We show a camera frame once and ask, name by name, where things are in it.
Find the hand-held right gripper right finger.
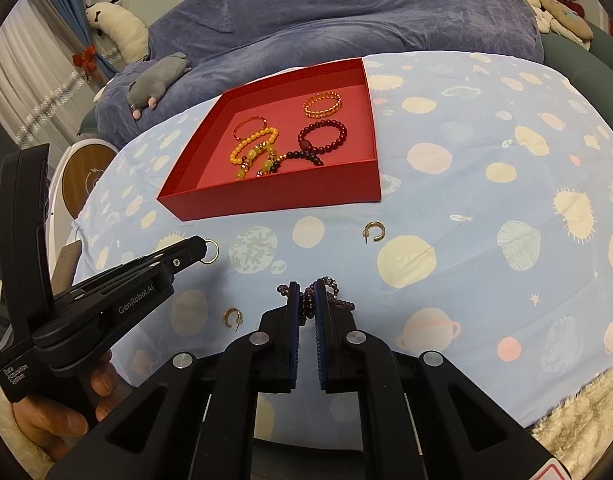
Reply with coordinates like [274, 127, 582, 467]
[313, 280, 554, 480]

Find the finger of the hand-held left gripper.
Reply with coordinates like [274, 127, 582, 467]
[69, 259, 173, 302]
[117, 235, 210, 277]

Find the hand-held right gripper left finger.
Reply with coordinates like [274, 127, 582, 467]
[46, 282, 302, 480]

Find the purple small-bead bracelet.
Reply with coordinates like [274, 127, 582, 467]
[277, 275, 358, 320]

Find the yellow-green bead bracelet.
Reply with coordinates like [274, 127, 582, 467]
[235, 144, 283, 182]

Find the orange bead bracelet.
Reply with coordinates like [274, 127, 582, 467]
[229, 127, 280, 167]

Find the red cardboard box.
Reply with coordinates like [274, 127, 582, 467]
[156, 58, 383, 222]

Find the gold bangle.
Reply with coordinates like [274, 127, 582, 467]
[233, 116, 268, 142]

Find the dark brown bead bracelet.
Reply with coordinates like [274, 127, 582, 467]
[272, 147, 325, 172]

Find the dark red bead bracelet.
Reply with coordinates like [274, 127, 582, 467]
[297, 118, 348, 151]

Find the gold leaf bracelet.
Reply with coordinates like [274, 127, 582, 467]
[303, 90, 343, 117]

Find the person's left hand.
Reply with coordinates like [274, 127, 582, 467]
[11, 349, 121, 462]

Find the round wooden-faced white device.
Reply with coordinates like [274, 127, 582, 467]
[46, 139, 120, 231]

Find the grey plush mouse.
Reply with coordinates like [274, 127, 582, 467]
[125, 52, 192, 121]

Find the planet print bed sheet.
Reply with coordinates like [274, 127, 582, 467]
[51, 50, 613, 441]

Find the white curtain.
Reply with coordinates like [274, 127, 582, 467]
[0, 0, 90, 153]

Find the red bow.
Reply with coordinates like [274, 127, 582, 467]
[72, 45, 100, 82]

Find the white plush toy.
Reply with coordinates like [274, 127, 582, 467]
[84, 0, 150, 64]

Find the blue curtain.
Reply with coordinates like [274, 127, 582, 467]
[24, 0, 118, 83]

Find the white fluffy cloth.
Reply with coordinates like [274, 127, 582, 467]
[0, 366, 613, 480]

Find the blue-grey blanket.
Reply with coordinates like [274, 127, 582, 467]
[94, 0, 545, 150]

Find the green padded headboard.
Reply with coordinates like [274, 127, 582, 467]
[540, 7, 613, 128]

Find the cookie plush toy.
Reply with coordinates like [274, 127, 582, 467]
[506, 0, 595, 52]

